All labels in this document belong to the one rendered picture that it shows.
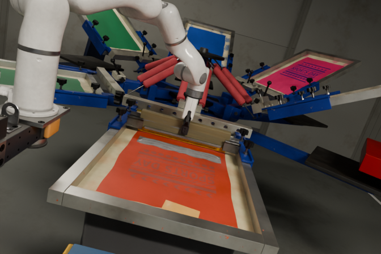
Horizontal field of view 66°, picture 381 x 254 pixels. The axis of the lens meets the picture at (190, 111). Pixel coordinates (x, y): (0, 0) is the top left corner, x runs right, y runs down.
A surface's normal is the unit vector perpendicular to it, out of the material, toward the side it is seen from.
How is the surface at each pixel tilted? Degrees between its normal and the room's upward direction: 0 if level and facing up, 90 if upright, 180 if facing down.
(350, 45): 90
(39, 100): 90
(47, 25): 98
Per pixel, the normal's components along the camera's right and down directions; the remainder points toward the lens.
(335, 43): -0.02, 0.26
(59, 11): 0.76, 0.43
